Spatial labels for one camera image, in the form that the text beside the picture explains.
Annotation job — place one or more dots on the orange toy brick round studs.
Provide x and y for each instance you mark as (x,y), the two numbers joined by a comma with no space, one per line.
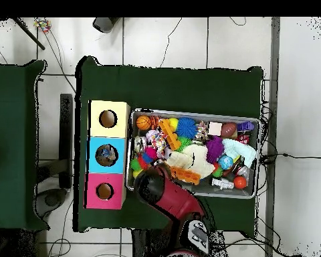
(170,135)

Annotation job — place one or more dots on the long orange toy brick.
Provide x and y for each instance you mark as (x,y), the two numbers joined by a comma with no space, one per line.
(186,175)

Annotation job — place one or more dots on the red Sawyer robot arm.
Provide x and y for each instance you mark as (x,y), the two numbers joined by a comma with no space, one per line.
(171,201)

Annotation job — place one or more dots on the wooden box three holes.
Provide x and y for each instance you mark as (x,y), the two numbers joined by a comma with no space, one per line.
(120,131)

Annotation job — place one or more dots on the clear shallow mesh bin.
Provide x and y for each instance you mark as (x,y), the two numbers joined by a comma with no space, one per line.
(192,113)

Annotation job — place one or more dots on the yellow ball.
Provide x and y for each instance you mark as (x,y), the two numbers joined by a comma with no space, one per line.
(173,123)

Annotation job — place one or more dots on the small orange basketball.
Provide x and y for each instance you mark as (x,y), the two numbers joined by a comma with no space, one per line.
(144,122)

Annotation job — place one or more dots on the blue spiky ball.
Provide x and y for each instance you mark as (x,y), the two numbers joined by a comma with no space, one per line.
(186,128)

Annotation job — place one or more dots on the cream knitted cloth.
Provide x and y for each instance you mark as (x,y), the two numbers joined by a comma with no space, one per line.
(195,159)

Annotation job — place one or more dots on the purple spiky ball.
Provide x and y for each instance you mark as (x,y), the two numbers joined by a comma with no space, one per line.
(215,149)

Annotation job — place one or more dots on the brown toy football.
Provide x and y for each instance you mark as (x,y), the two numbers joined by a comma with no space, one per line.
(229,129)

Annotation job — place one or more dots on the light blue cloth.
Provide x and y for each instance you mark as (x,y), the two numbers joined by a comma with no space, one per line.
(239,151)

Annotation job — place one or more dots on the red orange ball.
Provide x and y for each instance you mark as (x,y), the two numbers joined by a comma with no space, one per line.
(239,182)

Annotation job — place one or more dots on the black upright bar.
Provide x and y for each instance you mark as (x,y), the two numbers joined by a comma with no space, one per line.
(66,139)

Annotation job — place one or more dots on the grey round base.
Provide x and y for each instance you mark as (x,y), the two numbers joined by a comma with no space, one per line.
(52,199)

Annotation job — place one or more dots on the grey object on floor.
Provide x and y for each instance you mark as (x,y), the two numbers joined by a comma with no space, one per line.
(106,24)

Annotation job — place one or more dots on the dark green side table cloth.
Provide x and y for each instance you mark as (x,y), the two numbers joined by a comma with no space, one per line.
(13,160)

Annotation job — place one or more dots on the small colourful item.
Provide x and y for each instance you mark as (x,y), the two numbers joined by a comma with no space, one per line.
(42,24)

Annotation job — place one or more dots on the black stick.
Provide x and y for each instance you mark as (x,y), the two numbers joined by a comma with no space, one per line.
(27,32)

